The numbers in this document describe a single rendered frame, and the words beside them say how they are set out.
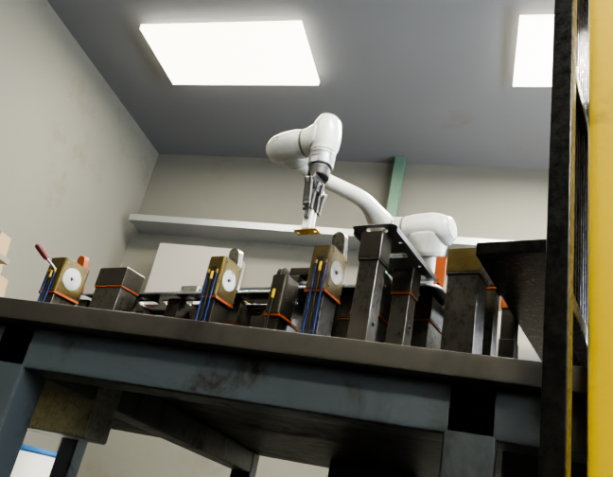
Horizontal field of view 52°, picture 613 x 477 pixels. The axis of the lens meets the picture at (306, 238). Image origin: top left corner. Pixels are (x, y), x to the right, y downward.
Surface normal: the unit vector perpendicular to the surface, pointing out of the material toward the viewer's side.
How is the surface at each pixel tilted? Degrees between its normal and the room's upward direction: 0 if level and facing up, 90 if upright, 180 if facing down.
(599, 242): 90
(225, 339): 90
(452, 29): 180
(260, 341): 90
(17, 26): 90
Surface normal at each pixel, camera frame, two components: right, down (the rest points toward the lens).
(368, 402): -0.21, -0.46
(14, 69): 0.96, 0.07
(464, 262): -0.47, -0.46
